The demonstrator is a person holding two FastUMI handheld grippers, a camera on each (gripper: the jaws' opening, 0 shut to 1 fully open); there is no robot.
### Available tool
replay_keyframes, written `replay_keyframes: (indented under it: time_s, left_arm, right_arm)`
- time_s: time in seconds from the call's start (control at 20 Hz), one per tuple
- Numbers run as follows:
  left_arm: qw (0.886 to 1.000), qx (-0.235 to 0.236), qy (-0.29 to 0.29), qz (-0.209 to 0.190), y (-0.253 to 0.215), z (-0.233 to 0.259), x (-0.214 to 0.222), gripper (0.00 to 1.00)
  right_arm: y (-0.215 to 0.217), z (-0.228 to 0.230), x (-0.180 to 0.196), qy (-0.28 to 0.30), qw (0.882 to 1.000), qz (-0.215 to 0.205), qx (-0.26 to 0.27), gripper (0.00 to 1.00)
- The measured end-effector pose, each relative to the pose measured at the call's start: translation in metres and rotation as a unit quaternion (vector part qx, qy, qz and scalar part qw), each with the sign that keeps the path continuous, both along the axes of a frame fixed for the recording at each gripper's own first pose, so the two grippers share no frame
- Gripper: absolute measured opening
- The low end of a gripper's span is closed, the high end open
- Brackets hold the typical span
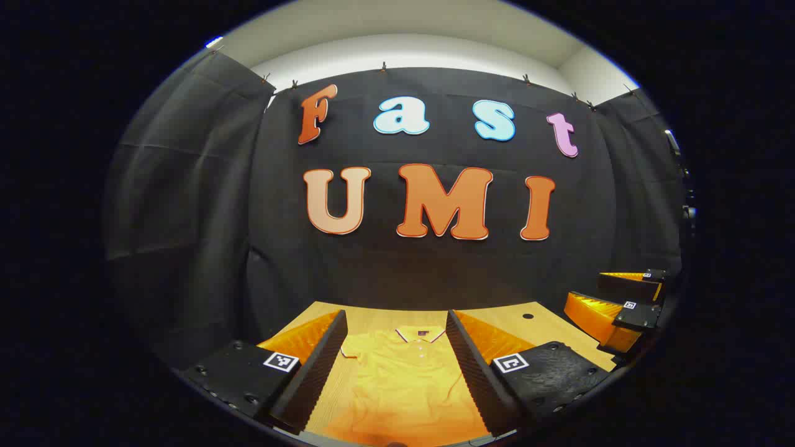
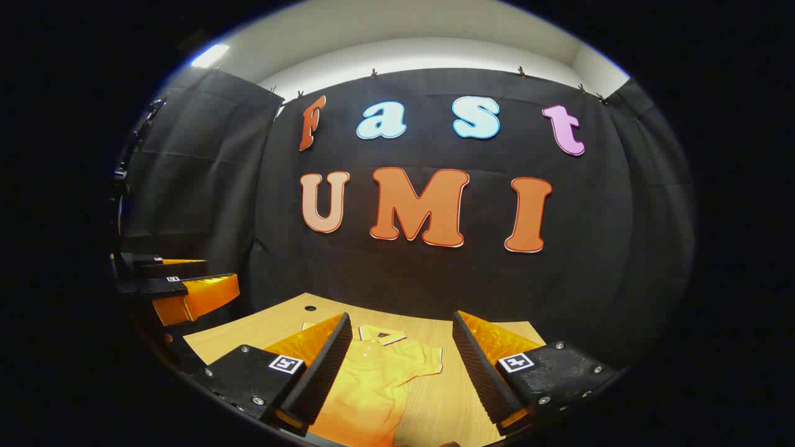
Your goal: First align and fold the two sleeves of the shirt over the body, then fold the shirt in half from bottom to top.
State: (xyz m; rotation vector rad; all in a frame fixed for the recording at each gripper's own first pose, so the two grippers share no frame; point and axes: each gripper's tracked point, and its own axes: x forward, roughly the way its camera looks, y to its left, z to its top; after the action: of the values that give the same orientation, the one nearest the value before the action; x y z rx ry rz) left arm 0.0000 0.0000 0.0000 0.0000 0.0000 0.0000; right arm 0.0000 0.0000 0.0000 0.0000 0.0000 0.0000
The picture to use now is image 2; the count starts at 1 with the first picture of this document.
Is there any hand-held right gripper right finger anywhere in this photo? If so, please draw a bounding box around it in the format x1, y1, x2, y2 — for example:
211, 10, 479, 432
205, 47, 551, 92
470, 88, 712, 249
452, 310, 622, 436

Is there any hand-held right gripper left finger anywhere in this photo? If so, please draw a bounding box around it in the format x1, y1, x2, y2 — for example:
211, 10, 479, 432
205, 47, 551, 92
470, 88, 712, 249
193, 312, 353, 437

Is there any orange polo T-shirt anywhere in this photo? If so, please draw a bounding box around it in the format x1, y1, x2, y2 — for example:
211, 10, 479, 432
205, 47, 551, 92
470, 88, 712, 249
301, 323, 443, 447

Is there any black tripod stand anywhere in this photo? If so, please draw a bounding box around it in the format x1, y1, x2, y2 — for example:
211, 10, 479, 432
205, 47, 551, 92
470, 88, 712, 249
111, 98, 167, 237

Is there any ceiling light panel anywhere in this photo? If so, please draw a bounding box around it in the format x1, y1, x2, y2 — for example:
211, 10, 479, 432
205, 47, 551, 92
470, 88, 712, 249
191, 43, 230, 69

